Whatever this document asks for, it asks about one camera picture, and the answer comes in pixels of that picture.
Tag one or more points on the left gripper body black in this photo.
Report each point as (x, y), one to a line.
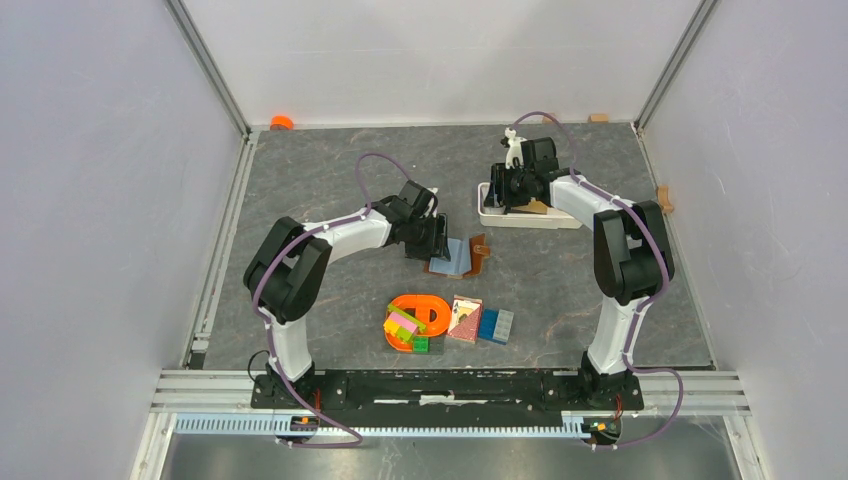
(424, 225)

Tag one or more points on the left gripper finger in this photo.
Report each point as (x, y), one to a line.
(419, 248)
(441, 249)

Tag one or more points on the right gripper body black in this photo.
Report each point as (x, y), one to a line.
(510, 186)

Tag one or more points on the white plastic tray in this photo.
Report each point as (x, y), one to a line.
(552, 219)

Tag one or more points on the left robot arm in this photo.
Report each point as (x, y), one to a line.
(285, 275)

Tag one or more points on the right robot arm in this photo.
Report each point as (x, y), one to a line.
(632, 260)

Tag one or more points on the playing card box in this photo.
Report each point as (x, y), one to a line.
(466, 314)

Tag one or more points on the orange plastic loop toy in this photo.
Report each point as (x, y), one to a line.
(432, 310)

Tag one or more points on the pink yellow brick stack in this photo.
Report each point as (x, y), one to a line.
(401, 325)

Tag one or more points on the blue building brick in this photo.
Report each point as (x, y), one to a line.
(487, 325)

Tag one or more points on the dark grey building brick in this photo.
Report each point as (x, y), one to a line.
(436, 345)

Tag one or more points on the green building brick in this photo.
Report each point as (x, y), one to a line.
(420, 344)

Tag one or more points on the wooden curved piece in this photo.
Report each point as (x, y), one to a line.
(664, 199)

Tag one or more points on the orange round cap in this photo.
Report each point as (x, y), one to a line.
(281, 122)

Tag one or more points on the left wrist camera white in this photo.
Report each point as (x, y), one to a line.
(432, 205)

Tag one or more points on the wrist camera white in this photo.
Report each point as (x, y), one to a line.
(432, 205)
(514, 158)

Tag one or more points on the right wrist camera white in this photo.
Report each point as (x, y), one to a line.
(514, 158)

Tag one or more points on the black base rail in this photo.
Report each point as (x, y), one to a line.
(525, 397)

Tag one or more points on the white cable comb strip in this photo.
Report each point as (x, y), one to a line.
(280, 425)

